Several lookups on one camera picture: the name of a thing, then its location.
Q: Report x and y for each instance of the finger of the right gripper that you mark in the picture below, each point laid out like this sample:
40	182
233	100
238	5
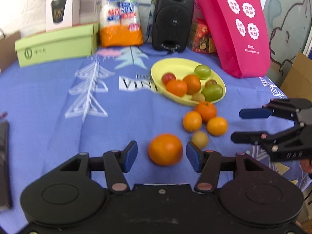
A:
255	113
248	137

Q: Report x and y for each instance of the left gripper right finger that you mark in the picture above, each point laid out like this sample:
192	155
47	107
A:
247	189

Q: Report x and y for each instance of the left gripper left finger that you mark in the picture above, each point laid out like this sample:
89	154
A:
78	188

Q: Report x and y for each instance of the green tomato fruit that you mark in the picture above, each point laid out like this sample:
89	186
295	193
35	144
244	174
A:
212	92

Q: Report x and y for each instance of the red cherry tomato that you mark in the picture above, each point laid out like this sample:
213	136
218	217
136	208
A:
167	77

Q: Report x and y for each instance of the orange tangerine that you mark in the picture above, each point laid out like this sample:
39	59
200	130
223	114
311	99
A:
217	126

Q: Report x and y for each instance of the dark purple tomato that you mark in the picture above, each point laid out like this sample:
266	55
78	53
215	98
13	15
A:
210	82

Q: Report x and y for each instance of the brown kiwi on table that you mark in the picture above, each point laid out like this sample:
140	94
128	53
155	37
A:
200	139

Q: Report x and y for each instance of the brown kiwi fruit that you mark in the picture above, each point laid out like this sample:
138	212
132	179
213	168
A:
198	97

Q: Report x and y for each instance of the small orange mandarin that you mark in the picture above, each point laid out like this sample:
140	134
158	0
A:
192	121

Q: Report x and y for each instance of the cardboard box at right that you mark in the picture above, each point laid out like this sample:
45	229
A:
298	82

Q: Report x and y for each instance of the green round apple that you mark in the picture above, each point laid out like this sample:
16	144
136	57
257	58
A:
202	71

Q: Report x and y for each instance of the orange partly behind finger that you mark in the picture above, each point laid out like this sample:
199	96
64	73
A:
193	84

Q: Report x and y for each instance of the black smartphone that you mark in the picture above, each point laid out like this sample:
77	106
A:
5	195

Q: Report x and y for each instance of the blue patterned tablecloth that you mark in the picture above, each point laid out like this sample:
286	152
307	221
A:
100	103

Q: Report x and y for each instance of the red fruit carton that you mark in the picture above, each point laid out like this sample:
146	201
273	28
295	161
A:
200	38

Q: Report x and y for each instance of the large orange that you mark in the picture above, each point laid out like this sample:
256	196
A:
165	150

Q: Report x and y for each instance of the pink tote bag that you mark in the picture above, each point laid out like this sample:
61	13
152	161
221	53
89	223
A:
240	36

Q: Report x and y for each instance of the black speaker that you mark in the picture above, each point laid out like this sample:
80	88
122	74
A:
172	20

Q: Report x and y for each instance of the light green shoe box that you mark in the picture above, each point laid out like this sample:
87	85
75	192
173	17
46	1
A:
71	42

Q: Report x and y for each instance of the brown cardboard box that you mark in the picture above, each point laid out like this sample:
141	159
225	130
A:
7	49

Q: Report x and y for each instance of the orange paper cup pack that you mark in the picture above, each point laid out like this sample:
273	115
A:
119	23

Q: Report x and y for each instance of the white cup box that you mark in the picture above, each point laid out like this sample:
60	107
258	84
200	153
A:
61	14

